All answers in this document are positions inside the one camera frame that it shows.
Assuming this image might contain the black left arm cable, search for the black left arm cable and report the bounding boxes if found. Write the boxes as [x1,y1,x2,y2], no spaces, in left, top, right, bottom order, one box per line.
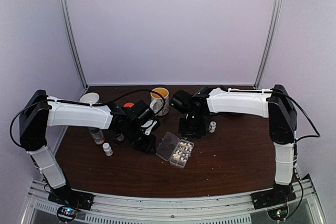
[9,89,166,148]

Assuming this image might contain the clear plastic pill organizer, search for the clear plastic pill organizer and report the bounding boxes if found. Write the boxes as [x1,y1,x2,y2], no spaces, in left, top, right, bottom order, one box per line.
[156,132,194,168]

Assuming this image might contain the yellow-lined patterned mug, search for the yellow-lined patterned mug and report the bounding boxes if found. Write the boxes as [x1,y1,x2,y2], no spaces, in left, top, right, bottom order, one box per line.
[150,87,169,116]

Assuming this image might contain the aluminium frame post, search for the aluminium frame post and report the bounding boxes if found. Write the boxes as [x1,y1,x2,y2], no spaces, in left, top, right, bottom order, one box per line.
[254,0,283,89]
[60,0,89,90]

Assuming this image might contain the grey-capped orange label bottle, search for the grey-capped orange label bottle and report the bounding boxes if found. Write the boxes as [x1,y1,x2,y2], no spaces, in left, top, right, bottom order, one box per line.
[89,127,105,145]

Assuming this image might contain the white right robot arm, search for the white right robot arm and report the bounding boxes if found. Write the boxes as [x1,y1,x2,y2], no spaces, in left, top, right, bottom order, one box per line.
[170,85,298,204]

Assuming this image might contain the aluminium frame post right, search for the aluminium frame post right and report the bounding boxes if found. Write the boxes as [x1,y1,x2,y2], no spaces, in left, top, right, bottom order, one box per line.
[254,0,283,89]

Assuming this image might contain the small white pill bottle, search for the small white pill bottle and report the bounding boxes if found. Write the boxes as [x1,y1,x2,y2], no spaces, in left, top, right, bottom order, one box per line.
[102,142,113,156]

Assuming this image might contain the white ceramic bowl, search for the white ceramic bowl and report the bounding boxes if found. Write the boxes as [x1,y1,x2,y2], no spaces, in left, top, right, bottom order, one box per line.
[79,92,100,104]

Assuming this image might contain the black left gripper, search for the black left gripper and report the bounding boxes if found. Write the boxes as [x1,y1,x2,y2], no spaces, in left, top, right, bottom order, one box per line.
[124,122,157,154]

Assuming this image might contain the aluminium frame post left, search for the aluminium frame post left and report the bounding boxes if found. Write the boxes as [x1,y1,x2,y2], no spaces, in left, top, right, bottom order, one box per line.
[60,0,89,90]

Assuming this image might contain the white pills in organizer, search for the white pills in organizer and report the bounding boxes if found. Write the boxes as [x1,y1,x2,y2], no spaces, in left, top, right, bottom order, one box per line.
[171,140,194,164]

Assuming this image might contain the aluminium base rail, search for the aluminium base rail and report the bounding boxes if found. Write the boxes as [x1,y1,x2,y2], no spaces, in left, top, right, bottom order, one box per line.
[19,178,327,223]

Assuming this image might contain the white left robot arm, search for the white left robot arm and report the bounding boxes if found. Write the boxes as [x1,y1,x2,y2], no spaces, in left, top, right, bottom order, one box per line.
[19,90,160,205]

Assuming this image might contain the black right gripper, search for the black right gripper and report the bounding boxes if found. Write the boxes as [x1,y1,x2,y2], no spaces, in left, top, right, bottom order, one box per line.
[179,112,207,138]

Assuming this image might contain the orange pill bottle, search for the orange pill bottle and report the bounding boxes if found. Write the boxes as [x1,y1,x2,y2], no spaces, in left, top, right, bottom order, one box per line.
[123,102,134,108]

